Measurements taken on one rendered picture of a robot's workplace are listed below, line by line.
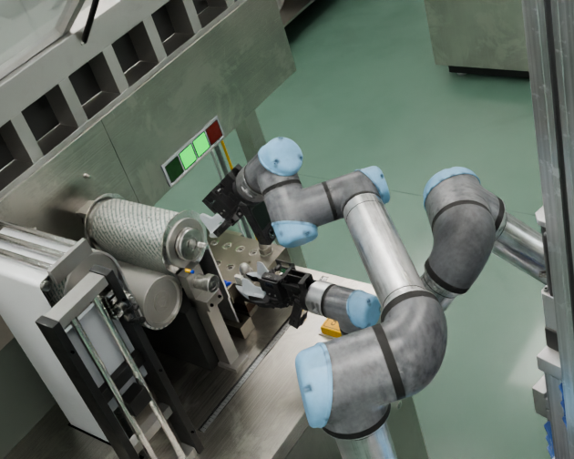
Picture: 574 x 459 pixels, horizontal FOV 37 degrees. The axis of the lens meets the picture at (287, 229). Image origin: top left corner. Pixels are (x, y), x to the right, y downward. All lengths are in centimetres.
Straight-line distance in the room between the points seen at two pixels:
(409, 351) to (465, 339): 202
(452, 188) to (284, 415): 66
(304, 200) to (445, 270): 29
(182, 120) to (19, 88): 53
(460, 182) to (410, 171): 247
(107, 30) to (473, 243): 106
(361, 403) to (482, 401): 182
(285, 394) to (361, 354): 77
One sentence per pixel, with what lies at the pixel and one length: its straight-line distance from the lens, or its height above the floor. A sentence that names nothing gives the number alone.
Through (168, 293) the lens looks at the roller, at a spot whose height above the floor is 118.
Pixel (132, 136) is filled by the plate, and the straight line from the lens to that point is 224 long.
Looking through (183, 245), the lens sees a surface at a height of 127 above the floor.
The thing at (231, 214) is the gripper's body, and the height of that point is 139.
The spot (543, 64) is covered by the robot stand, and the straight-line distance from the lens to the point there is 102.
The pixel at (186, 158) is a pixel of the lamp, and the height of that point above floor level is 119.
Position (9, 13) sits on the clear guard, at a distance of 175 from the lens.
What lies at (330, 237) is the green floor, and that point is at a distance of 387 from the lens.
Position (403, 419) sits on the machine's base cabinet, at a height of 46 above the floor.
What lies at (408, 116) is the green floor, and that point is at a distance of 457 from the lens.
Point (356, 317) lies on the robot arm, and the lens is 179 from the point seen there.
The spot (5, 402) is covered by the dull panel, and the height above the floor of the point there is 102.
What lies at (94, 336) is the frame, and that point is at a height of 133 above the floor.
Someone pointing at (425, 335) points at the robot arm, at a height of 145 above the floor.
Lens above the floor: 235
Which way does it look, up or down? 36 degrees down
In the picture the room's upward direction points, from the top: 19 degrees counter-clockwise
